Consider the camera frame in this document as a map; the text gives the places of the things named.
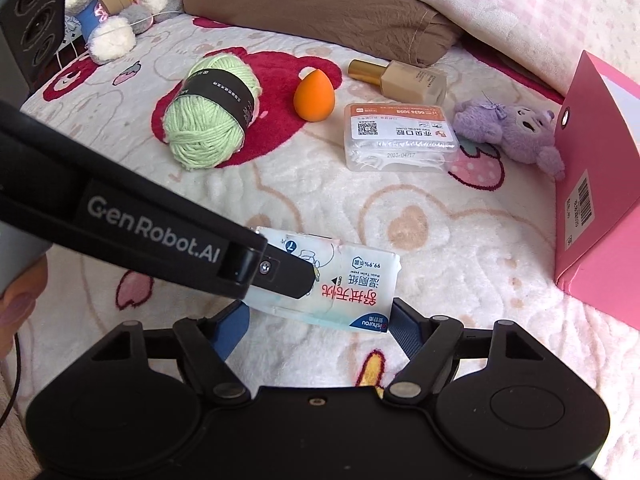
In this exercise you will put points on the orange makeup sponge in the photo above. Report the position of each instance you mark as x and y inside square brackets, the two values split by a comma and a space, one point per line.
[314, 97]

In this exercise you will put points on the orange white mask packet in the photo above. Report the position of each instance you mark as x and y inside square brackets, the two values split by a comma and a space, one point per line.
[400, 135]

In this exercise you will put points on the white wet wipes packet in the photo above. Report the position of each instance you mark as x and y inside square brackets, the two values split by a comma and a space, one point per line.
[350, 280]

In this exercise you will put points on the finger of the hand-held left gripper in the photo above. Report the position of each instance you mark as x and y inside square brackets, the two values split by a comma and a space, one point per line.
[285, 272]

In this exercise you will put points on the foundation bottle with gold cap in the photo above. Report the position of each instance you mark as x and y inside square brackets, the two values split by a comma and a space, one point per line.
[410, 82]

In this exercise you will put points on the pink cardboard box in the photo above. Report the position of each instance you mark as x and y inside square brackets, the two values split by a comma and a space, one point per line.
[595, 160]

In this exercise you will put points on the purple plush toy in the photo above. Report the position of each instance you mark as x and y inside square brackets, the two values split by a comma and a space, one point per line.
[505, 125]

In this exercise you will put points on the printed bear blanket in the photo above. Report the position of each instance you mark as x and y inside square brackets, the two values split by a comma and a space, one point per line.
[300, 195]

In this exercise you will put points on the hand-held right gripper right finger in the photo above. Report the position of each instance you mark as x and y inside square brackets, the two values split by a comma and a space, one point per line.
[402, 327]

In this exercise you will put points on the green yarn ball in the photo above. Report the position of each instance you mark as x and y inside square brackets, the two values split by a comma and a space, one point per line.
[200, 130]

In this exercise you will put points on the black speaker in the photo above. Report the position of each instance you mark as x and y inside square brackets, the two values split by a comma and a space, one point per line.
[35, 25]

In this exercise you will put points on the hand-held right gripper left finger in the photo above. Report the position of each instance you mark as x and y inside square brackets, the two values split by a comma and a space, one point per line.
[232, 327]

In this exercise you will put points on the pink patterned pillow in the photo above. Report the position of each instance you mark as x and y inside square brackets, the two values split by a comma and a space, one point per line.
[525, 10]

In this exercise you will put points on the person's left hand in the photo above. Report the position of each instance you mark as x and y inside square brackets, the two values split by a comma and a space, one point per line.
[22, 310]

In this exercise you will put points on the brown pillow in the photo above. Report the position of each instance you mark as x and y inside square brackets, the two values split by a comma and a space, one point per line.
[300, 5]

